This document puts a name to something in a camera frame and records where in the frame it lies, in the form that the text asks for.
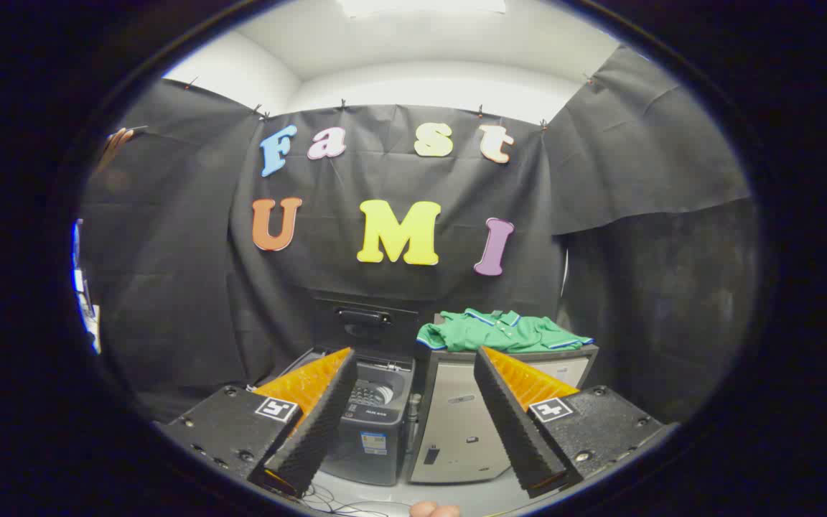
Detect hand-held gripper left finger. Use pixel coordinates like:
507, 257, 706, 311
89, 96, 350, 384
157, 348, 359, 498

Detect grey washing machine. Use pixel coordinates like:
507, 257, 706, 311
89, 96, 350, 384
259, 348, 418, 488

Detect green polo shirt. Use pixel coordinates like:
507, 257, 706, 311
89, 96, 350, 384
416, 309, 595, 353

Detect dark washing machine lid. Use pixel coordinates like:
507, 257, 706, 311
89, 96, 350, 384
311, 291, 437, 360

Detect black backdrop cloth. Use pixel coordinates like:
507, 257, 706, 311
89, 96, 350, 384
76, 45, 762, 424

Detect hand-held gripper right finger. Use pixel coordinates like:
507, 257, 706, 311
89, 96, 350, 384
473, 346, 678, 499

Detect grey cabinet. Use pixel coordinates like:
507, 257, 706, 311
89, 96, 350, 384
406, 345, 599, 485

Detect black floor cables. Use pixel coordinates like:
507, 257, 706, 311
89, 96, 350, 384
299, 483, 393, 517

